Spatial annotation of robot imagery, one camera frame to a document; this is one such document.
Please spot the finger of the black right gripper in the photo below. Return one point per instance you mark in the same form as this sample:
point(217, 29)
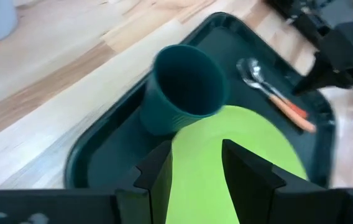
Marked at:
point(325, 77)

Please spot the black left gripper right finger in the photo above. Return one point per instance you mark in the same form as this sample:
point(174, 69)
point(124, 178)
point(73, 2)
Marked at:
point(257, 199)

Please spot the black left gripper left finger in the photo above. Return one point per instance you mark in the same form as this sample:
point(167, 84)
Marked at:
point(151, 199)

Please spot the lime green plate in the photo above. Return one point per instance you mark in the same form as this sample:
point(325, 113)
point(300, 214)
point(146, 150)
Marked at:
point(201, 149)

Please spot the teal plastic cup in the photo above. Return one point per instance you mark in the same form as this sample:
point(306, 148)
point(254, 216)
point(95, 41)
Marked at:
point(170, 109)

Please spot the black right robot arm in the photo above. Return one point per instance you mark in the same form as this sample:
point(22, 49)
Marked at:
point(300, 18)

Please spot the dark green serving tray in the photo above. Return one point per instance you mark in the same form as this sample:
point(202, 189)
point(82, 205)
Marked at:
point(114, 155)

